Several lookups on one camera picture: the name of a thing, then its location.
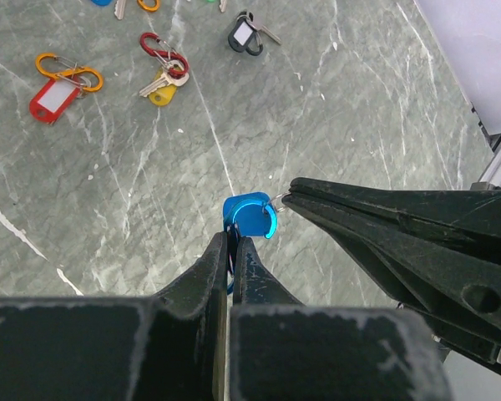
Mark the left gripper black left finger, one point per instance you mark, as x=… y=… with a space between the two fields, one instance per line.
x=166 y=346

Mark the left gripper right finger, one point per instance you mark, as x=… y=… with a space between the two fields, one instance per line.
x=281 y=349

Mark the blue S-carabiner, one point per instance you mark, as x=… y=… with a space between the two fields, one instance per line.
x=234 y=238

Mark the blue tag key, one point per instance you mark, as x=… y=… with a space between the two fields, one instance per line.
x=253 y=213
x=119 y=6

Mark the orange S-carabiner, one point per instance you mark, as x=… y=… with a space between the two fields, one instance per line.
x=149 y=6
x=86 y=79

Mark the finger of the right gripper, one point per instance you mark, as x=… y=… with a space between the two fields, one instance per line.
x=437 y=252

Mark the aluminium rail frame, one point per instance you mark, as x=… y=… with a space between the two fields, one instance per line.
x=490 y=179

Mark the black tag key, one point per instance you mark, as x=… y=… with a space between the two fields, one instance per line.
x=263 y=29

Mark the yellow tag key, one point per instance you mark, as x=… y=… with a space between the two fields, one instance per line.
x=162 y=89

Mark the red S-carabiner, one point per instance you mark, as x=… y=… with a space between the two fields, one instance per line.
x=172 y=62

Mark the green tag key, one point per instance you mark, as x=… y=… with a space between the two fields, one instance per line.
x=222 y=4

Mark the black S-carabiner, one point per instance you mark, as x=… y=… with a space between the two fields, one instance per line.
x=244 y=38

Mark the red tag key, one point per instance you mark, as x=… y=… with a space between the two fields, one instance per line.
x=52 y=100

